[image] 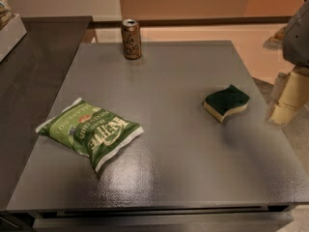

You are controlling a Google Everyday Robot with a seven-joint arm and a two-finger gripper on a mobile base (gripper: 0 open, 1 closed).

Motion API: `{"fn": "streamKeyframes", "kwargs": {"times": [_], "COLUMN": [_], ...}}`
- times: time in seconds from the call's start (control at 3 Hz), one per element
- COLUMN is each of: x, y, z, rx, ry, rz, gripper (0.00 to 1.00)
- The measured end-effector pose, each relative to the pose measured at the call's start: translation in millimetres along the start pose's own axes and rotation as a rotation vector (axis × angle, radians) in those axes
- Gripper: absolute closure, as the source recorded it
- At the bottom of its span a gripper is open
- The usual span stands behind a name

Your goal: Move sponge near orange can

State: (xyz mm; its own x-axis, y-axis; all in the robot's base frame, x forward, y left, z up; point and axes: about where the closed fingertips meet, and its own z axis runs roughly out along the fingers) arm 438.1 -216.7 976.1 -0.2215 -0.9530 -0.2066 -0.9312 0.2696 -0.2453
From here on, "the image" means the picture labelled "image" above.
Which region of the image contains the dark side counter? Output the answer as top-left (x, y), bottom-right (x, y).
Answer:
top-left (0, 16), bottom-right (92, 213)

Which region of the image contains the orange soda can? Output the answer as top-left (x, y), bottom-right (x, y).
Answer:
top-left (121, 18), bottom-right (142, 60)

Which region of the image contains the green potato chip bag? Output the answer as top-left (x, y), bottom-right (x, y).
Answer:
top-left (36, 98), bottom-right (144, 172)

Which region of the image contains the green and yellow sponge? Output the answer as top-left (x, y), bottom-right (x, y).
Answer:
top-left (203, 85), bottom-right (250, 123)

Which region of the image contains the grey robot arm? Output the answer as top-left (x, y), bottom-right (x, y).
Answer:
top-left (264, 0), bottom-right (309, 126)

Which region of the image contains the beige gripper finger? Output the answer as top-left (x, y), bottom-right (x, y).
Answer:
top-left (267, 66), bottom-right (309, 126)
top-left (263, 26), bottom-right (286, 49)

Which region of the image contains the white box on counter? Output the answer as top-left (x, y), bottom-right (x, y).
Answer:
top-left (0, 0), bottom-right (27, 62)

